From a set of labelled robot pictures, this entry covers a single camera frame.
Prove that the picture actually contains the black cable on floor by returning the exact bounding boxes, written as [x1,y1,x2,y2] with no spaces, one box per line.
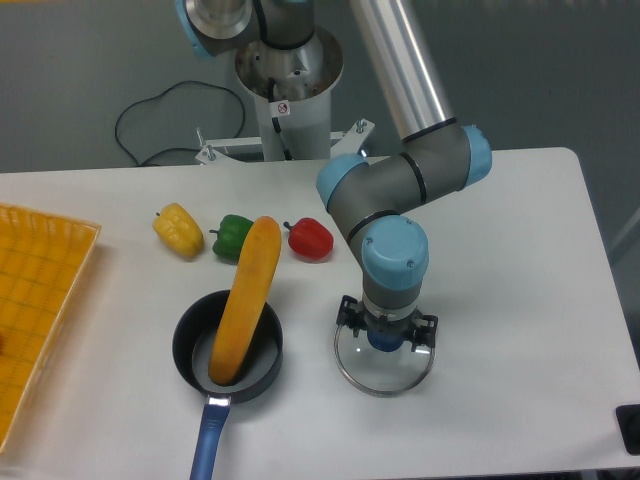
[113,79,247,167]

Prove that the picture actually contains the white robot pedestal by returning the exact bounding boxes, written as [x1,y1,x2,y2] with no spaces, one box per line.
[235,27,343,161]

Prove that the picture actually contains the orange plastic basket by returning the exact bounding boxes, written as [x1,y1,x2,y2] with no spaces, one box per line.
[1,203,101,449]

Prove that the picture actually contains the yellow bell pepper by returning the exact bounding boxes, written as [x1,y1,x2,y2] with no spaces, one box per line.
[152,203,204,259]

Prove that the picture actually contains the glass pot lid blue knob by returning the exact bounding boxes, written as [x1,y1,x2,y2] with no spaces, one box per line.
[333,325,436,397]

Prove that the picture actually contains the long yellow squash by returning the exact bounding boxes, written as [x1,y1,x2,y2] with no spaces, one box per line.
[208,216,281,386]

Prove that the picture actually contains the green bell pepper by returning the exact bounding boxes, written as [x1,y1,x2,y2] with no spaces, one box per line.
[211,214,254,262]

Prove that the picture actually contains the red bell pepper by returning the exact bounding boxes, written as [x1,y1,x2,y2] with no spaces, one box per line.
[283,217,334,261]

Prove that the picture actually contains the white metal base frame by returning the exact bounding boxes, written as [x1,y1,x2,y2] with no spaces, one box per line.
[193,117,477,165]

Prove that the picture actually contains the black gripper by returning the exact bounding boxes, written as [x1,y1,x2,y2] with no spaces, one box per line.
[336,295,439,352]

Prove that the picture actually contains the dark pot blue handle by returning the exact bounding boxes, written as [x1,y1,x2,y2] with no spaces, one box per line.
[172,290,283,479]

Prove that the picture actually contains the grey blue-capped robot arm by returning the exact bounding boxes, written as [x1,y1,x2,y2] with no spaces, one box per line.
[175,1,492,352]

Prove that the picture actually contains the black box at table edge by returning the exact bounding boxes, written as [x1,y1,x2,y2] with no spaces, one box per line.
[615,404,640,456]

